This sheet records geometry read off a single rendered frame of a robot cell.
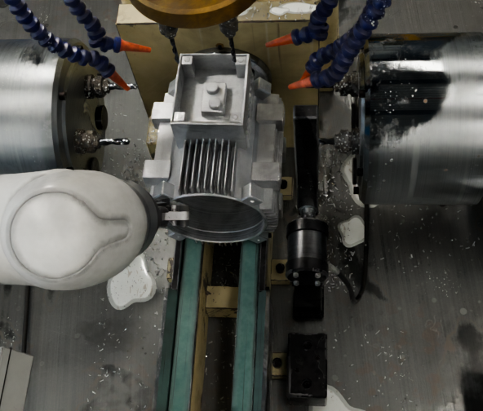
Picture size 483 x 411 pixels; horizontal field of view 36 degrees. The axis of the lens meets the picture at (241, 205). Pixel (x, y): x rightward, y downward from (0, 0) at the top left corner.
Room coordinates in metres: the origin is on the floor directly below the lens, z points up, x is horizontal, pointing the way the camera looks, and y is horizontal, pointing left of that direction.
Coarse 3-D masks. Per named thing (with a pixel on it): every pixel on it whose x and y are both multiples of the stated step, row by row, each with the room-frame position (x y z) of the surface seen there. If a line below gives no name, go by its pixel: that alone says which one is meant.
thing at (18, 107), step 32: (0, 64) 0.73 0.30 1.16; (32, 64) 0.72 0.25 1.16; (64, 64) 0.72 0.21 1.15; (0, 96) 0.68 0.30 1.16; (32, 96) 0.67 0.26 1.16; (64, 96) 0.67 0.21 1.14; (96, 96) 0.73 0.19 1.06; (0, 128) 0.64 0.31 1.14; (32, 128) 0.63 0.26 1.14; (64, 128) 0.64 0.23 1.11; (96, 128) 0.72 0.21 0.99; (0, 160) 0.61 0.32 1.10; (32, 160) 0.60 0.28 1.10; (64, 160) 0.60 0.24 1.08; (96, 160) 0.66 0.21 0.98
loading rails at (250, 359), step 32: (288, 192) 0.63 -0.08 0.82; (192, 256) 0.49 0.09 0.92; (256, 256) 0.47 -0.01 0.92; (192, 288) 0.44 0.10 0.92; (224, 288) 0.46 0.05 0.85; (256, 288) 0.42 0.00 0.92; (192, 320) 0.39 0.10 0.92; (256, 320) 0.37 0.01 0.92; (160, 352) 0.35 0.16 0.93; (192, 352) 0.34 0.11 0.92; (256, 352) 0.32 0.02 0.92; (160, 384) 0.30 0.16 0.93; (192, 384) 0.30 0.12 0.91; (256, 384) 0.28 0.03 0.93
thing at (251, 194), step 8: (256, 80) 0.68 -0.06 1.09; (264, 80) 0.68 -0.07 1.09; (256, 88) 0.66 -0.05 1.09; (264, 88) 0.66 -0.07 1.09; (256, 96) 0.66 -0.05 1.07; (264, 96) 0.66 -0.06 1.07; (160, 184) 0.53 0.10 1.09; (168, 184) 0.53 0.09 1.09; (248, 184) 0.51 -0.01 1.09; (160, 192) 0.52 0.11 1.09; (168, 192) 0.52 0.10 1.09; (248, 192) 0.49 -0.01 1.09; (256, 192) 0.49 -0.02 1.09; (248, 200) 0.49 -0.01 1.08; (256, 200) 0.48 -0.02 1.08; (168, 232) 0.52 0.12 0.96; (264, 232) 0.49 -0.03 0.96; (256, 240) 0.49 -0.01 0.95; (264, 240) 0.48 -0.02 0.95
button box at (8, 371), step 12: (0, 348) 0.34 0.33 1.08; (0, 360) 0.33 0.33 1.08; (12, 360) 0.33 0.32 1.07; (24, 360) 0.33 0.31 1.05; (0, 372) 0.31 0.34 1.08; (12, 372) 0.31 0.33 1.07; (24, 372) 0.32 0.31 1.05; (0, 384) 0.30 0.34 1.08; (12, 384) 0.30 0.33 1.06; (24, 384) 0.30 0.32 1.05; (0, 396) 0.28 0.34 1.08; (12, 396) 0.28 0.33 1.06; (24, 396) 0.29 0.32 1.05; (0, 408) 0.27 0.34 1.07; (12, 408) 0.27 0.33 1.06
